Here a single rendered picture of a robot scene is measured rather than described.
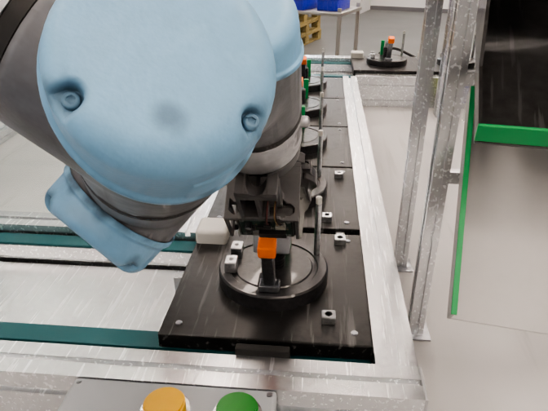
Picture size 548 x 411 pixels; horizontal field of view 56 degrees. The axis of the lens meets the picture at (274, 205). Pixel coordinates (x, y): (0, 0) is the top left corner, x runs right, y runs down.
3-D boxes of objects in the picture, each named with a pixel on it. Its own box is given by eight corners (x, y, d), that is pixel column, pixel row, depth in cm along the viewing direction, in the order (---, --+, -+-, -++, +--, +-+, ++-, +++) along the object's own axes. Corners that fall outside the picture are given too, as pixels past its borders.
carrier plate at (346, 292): (372, 360, 57) (373, 346, 56) (158, 346, 59) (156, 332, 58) (360, 246, 79) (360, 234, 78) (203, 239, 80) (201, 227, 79)
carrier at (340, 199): (359, 240, 80) (365, 165, 74) (205, 234, 82) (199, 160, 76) (351, 177, 101) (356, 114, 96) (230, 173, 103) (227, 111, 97)
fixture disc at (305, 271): (327, 314, 61) (328, 301, 60) (209, 307, 62) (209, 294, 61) (327, 251, 74) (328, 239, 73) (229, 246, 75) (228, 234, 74)
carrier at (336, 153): (351, 176, 102) (356, 114, 96) (230, 172, 104) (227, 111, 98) (347, 134, 123) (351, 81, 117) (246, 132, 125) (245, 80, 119)
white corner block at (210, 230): (227, 256, 76) (226, 232, 74) (196, 254, 76) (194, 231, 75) (232, 240, 80) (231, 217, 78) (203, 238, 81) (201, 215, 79)
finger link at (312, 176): (283, 205, 60) (262, 171, 52) (284, 191, 61) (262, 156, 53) (323, 202, 59) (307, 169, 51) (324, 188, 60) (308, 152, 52)
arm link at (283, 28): (134, 28, 30) (227, -61, 33) (178, 126, 40) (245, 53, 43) (239, 93, 28) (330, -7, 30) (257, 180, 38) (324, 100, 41)
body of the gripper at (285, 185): (228, 238, 54) (208, 191, 43) (236, 164, 57) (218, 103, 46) (302, 241, 54) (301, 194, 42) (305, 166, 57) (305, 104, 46)
